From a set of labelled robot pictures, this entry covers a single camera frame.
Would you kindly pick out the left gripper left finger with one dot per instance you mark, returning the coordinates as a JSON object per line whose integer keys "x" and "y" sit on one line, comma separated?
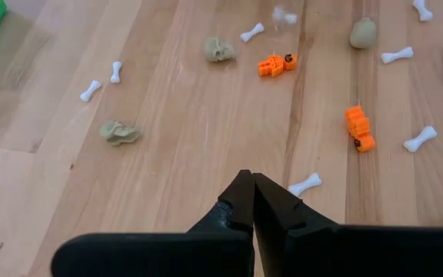
{"x": 206, "y": 255}

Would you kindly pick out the white plastic bone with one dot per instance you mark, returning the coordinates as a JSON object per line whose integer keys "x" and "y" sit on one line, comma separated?
{"x": 116, "y": 72}
{"x": 305, "y": 184}
{"x": 420, "y": 138}
{"x": 422, "y": 9}
{"x": 397, "y": 55}
{"x": 90, "y": 91}
{"x": 252, "y": 32}

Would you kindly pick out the beige plastic skull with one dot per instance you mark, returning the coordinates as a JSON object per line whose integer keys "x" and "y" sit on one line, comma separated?
{"x": 218, "y": 50}
{"x": 118, "y": 132}
{"x": 363, "y": 33}

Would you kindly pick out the orange pumpkin-head skeleton figure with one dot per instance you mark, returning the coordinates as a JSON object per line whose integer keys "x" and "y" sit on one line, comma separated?
{"x": 360, "y": 129}
{"x": 277, "y": 64}

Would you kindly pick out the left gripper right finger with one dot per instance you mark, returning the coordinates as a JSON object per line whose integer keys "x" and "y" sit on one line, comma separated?
{"x": 340, "y": 254}

